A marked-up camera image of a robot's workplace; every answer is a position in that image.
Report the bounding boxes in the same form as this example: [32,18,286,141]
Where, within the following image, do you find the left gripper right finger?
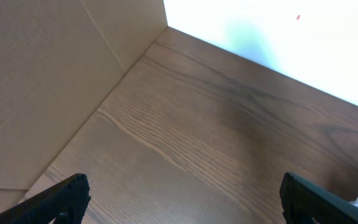
[280,172,358,224]

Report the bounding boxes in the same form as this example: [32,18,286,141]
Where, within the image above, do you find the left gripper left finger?
[0,173,91,224]

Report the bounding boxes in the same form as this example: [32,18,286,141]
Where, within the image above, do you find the cardboard side panel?
[0,0,167,213]

